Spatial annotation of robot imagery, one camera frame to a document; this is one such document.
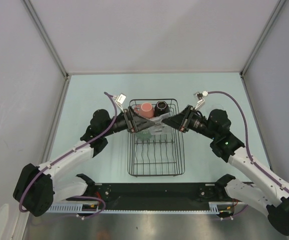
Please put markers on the black cup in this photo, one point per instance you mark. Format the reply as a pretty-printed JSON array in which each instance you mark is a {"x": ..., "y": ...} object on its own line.
[{"x": 161, "y": 108}]

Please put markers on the pink mug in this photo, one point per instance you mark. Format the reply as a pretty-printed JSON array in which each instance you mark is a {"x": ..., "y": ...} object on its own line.
[{"x": 145, "y": 110}]

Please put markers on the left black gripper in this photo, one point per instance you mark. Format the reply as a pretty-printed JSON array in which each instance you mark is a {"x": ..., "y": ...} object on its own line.
[{"x": 131, "y": 123}]

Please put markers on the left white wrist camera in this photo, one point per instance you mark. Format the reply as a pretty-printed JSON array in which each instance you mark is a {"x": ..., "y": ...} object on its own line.
[{"x": 119, "y": 100}]

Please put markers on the white slotted cable duct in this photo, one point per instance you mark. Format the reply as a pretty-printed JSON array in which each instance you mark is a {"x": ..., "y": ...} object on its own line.
[{"x": 85, "y": 208}]

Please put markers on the tall clear faceted glass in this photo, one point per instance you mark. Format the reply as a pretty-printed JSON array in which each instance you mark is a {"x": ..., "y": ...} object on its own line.
[{"x": 159, "y": 127}]

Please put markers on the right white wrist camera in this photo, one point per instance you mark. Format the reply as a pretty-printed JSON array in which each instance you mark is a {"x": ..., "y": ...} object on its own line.
[{"x": 200, "y": 99}]

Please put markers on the green ceramic cup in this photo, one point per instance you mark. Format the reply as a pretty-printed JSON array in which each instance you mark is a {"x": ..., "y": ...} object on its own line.
[{"x": 143, "y": 135}]

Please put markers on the small clear faceted glass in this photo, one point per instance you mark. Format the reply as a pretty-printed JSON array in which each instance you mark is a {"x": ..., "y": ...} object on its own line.
[{"x": 217, "y": 106}]

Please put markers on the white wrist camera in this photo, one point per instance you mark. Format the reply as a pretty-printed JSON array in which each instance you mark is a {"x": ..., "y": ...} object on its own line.
[
  {"x": 200, "y": 99},
  {"x": 119, "y": 100}
]

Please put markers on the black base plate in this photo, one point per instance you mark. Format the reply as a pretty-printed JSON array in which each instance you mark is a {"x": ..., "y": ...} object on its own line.
[{"x": 159, "y": 196}]

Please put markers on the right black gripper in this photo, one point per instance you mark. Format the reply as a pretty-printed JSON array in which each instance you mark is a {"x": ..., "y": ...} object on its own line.
[{"x": 180, "y": 121}]

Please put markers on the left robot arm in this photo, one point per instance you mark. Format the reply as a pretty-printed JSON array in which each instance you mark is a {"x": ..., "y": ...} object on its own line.
[{"x": 37, "y": 186}]

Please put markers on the black wire dish rack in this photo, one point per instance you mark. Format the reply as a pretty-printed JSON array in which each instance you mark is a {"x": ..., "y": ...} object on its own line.
[{"x": 161, "y": 155}]

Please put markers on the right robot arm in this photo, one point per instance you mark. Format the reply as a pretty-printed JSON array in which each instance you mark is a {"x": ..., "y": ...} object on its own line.
[{"x": 270, "y": 193}]

